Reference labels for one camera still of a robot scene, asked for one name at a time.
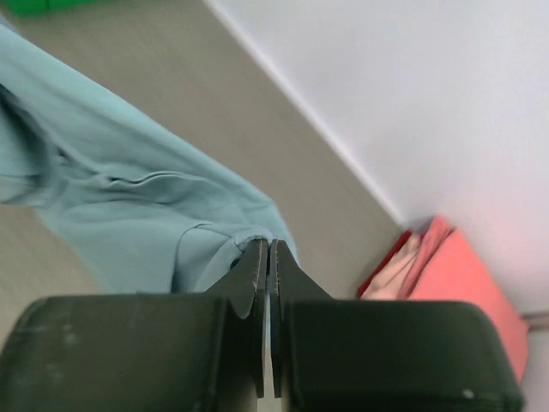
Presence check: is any light pink folded shirt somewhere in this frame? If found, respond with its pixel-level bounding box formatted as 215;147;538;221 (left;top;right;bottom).
360;233;428;300

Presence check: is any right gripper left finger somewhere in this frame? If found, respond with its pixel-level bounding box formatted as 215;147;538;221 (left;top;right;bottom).
1;240;268;411

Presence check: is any red folded shirt bottom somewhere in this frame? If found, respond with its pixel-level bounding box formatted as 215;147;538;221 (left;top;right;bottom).
356;230;413;299

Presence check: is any blue grey t shirt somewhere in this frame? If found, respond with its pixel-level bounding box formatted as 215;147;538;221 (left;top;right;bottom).
1;26;293;294

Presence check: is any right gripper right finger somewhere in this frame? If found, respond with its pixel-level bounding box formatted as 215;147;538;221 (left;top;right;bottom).
268;240;525;411

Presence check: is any top coral folded shirt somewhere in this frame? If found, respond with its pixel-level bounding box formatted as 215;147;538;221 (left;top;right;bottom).
399;217;528;380

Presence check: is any green plastic tray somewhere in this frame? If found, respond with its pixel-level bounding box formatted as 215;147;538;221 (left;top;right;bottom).
3;0;88;16

